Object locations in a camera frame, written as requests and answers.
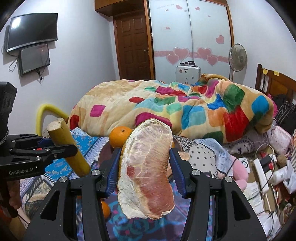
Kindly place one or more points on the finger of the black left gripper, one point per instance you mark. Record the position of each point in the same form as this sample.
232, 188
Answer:
56, 152

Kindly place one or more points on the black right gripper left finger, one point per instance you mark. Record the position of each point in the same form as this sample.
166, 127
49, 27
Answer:
56, 217

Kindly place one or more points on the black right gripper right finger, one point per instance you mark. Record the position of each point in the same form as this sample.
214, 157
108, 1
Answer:
234, 218

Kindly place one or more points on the peeled pomelo segment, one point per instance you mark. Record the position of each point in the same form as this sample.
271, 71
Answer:
184, 156
144, 190

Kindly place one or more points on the person's left hand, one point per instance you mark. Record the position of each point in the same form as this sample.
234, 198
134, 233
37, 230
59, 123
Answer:
15, 197

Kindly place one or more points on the orange mandarin on bed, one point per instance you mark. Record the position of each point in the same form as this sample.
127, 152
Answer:
106, 209

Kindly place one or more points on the grey dotted pillow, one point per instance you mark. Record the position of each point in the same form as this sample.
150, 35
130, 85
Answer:
207, 155

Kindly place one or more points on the dark brown round plate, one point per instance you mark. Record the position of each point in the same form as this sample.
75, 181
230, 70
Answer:
108, 152

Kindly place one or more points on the blue patterned bed sheet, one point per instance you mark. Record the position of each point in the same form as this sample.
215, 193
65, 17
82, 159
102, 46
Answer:
94, 149

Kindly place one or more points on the pink plush toy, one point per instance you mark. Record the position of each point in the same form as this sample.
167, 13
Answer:
240, 173

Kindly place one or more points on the orange mandarin on plate left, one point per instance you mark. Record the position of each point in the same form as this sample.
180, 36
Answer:
118, 136

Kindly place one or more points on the white power strip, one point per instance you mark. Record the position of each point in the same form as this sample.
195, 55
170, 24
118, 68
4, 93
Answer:
262, 177

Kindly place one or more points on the colourful patchwork fleece blanket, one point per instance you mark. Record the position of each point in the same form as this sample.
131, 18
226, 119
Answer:
213, 107

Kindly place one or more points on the white bottle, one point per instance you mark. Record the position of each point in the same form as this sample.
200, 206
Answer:
279, 176

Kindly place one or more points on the pink quilted pouch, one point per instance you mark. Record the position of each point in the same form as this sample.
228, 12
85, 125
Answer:
280, 140

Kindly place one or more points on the white box appliance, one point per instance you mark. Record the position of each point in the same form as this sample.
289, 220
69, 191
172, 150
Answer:
188, 73

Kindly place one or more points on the black striped bag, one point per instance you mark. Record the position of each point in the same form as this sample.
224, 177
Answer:
285, 117

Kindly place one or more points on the wooden headboard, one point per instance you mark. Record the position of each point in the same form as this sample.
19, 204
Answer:
275, 83

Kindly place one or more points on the white standing fan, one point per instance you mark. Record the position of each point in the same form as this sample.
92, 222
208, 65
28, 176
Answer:
237, 59

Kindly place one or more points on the brown wooden door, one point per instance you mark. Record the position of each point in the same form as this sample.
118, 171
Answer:
132, 46

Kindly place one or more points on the frosted wardrobe with hearts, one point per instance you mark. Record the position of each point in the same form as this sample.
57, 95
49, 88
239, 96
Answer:
184, 31

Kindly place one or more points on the small wall monitor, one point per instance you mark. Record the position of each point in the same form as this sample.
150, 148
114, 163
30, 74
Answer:
33, 58

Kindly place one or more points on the black wall television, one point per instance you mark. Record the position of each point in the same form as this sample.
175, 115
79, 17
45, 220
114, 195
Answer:
31, 29

